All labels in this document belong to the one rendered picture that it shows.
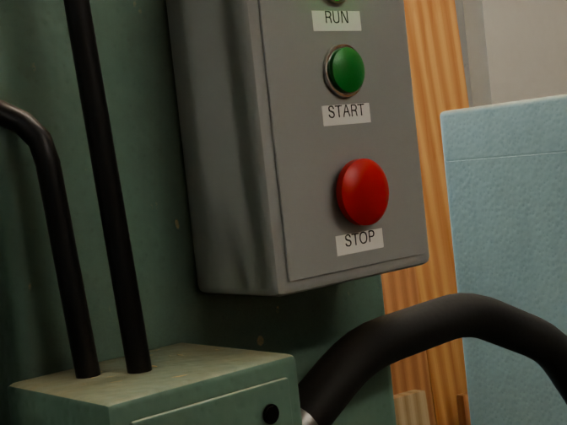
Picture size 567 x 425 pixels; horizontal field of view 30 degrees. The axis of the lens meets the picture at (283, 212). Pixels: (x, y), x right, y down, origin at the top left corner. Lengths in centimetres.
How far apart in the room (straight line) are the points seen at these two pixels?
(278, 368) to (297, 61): 13
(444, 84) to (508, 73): 37
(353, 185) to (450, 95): 191
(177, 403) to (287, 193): 11
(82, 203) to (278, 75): 10
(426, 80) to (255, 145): 189
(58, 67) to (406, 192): 17
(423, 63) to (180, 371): 194
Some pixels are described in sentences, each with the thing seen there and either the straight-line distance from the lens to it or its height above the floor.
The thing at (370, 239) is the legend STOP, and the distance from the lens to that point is 49.
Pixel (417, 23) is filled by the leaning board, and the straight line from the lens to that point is 234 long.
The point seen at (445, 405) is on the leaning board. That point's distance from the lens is 231.
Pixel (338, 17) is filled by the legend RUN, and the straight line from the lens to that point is 48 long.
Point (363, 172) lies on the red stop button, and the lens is 47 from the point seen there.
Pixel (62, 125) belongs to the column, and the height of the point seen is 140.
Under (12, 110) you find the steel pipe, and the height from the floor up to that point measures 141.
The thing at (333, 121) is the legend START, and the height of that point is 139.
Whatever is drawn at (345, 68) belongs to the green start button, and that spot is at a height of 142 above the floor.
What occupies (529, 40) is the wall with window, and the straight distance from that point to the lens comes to 277.
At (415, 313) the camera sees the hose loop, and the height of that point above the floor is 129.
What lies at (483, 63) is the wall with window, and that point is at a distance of 267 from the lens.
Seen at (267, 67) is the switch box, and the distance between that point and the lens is 45.
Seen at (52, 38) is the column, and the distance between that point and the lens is 47.
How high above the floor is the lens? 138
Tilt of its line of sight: 3 degrees down
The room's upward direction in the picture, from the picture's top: 6 degrees counter-clockwise
